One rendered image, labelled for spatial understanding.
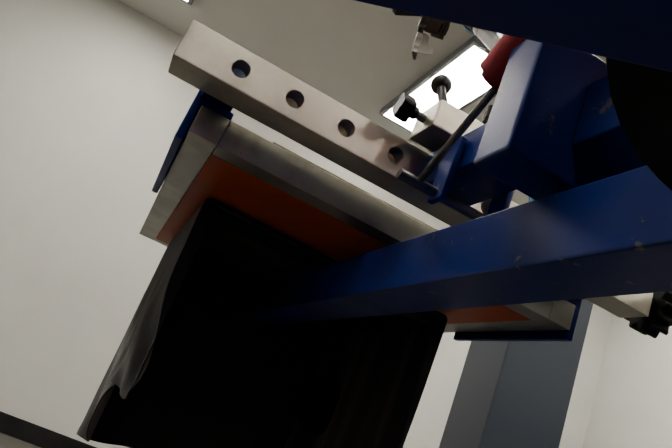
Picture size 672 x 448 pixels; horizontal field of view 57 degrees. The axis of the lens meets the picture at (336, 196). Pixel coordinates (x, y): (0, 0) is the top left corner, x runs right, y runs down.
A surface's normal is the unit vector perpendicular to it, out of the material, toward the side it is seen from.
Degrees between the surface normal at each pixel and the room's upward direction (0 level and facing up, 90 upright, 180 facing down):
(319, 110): 90
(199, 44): 90
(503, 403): 90
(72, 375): 90
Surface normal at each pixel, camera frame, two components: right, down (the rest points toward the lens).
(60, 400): 0.37, -0.21
